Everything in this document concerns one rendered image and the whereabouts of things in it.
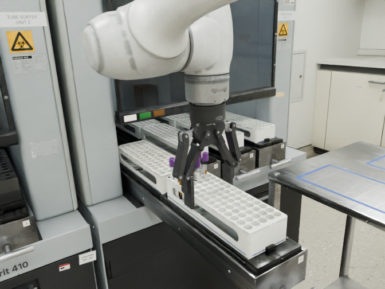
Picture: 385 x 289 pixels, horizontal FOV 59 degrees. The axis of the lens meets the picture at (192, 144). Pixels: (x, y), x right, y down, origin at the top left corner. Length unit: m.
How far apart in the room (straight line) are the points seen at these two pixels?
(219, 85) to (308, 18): 2.59
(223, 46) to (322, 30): 2.76
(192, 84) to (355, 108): 2.62
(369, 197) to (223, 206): 0.37
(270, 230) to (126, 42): 0.41
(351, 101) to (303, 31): 0.72
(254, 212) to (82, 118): 0.51
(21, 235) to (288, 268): 0.60
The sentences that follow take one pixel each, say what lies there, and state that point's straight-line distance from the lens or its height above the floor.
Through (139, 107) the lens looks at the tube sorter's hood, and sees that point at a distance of 0.98.
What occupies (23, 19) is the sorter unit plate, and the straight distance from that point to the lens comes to 0.90.
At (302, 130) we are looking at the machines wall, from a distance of 3.38.
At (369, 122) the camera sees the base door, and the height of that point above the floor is 0.43.
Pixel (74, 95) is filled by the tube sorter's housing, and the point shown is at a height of 1.06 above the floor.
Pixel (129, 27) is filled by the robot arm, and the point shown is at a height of 1.21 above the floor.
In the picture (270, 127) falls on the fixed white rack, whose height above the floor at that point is 0.86.
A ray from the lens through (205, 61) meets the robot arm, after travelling 0.63.
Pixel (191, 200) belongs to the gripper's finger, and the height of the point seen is 0.86.
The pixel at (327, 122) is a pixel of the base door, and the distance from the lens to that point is 3.37.
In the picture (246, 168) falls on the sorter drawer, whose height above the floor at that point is 0.75.
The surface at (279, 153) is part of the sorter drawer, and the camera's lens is 1.28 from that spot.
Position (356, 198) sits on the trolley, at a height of 0.82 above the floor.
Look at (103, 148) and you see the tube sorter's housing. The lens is 0.98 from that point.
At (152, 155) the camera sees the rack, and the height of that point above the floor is 0.86.
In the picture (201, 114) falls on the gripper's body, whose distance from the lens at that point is 0.67.
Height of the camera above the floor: 1.21
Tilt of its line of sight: 19 degrees down
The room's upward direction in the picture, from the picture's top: 2 degrees counter-clockwise
